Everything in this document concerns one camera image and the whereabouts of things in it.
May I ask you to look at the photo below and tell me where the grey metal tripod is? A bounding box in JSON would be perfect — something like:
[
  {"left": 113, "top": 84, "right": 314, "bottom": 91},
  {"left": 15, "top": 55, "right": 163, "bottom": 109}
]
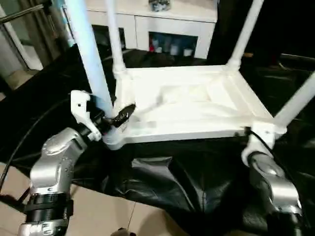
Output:
[{"left": 0, "top": 0, "right": 64, "bottom": 74}]

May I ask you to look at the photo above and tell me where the black fabric backdrop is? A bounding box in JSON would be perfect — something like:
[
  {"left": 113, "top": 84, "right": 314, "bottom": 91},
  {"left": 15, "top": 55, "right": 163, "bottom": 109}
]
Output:
[{"left": 209, "top": 0, "right": 315, "bottom": 69}]

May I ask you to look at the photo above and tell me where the white glass-door cabinet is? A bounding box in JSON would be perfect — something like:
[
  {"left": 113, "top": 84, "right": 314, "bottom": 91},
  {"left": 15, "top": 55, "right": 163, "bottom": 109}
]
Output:
[{"left": 63, "top": 0, "right": 219, "bottom": 59}]

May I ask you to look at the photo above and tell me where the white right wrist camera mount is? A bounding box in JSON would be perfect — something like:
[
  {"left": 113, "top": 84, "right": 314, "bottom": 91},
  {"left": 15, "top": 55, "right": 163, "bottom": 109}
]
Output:
[{"left": 241, "top": 121, "right": 287, "bottom": 166}]

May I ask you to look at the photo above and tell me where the black bundle in clear bag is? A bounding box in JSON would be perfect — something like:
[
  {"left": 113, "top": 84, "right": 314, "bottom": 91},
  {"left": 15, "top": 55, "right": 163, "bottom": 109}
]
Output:
[{"left": 149, "top": 0, "right": 170, "bottom": 12}]

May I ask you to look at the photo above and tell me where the black plastic mat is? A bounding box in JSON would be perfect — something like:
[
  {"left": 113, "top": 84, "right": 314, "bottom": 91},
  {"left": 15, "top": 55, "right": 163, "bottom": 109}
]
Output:
[{"left": 0, "top": 44, "right": 315, "bottom": 236}]

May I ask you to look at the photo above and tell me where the teal printed plastic sheet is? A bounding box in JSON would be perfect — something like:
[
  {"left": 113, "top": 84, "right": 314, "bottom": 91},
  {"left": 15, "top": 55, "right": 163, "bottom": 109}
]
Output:
[{"left": 63, "top": 9, "right": 74, "bottom": 47}]

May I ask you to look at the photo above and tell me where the black folding table frame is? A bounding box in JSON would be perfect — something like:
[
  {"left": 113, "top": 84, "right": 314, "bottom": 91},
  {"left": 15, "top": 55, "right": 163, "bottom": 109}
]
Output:
[{"left": 0, "top": 186, "right": 28, "bottom": 214}]

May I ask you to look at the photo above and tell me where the dark horizontal bar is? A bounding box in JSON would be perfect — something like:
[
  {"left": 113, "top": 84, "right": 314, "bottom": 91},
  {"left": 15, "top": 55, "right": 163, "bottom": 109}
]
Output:
[{"left": 280, "top": 53, "right": 315, "bottom": 62}]

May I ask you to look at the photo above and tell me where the white plastic table top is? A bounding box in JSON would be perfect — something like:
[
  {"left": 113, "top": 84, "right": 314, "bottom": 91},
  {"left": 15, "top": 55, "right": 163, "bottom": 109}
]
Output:
[{"left": 102, "top": 64, "right": 287, "bottom": 151}]

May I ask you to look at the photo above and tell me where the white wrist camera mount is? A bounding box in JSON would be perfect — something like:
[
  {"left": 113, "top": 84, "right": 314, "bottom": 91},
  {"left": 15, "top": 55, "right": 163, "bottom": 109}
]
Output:
[
  {"left": 70, "top": 90, "right": 101, "bottom": 141},
  {"left": 241, "top": 121, "right": 287, "bottom": 166}
]

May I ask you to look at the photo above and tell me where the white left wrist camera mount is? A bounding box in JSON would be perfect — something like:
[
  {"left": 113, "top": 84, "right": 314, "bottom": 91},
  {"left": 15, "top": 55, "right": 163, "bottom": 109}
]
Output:
[{"left": 70, "top": 90, "right": 101, "bottom": 141}]

